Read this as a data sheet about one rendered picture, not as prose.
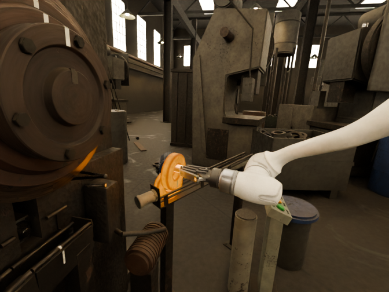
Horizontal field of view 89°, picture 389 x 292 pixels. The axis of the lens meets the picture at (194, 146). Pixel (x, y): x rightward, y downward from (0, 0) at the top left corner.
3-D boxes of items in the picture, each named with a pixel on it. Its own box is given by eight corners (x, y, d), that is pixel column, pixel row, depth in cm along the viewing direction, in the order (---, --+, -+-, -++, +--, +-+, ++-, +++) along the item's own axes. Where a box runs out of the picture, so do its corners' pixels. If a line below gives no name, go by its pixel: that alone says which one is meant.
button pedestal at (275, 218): (251, 305, 112) (265, 207, 98) (249, 270, 135) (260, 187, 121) (281, 311, 109) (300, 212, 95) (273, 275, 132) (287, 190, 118)
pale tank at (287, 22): (263, 129, 836) (278, 8, 731) (260, 126, 923) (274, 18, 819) (286, 131, 818) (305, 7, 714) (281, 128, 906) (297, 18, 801)
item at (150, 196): (135, 205, 91) (133, 194, 89) (151, 197, 97) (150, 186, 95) (141, 211, 87) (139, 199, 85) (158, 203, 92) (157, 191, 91)
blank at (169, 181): (159, 159, 74) (167, 161, 73) (179, 147, 88) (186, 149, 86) (160, 195, 79) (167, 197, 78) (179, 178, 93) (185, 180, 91)
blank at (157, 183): (164, 204, 101) (167, 206, 98) (147, 185, 92) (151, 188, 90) (183, 181, 107) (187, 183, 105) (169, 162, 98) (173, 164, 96)
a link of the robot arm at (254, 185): (231, 203, 70) (239, 185, 82) (278, 216, 65) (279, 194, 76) (234, 176, 66) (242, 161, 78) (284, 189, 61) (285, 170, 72)
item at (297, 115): (291, 150, 485) (298, 104, 459) (326, 165, 379) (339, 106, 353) (271, 150, 477) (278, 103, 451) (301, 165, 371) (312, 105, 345)
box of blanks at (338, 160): (264, 198, 237) (272, 135, 219) (243, 172, 318) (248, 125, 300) (345, 199, 244) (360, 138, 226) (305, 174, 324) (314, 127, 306)
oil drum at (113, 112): (82, 165, 317) (77, 109, 296) (105, 156, 373) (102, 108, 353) (115, 170, 305) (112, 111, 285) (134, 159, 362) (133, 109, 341)
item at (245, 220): (227, 296, 117) (235, 218, 105) (227, 278, 128) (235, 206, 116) (248, 300, 115) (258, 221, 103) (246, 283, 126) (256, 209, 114)
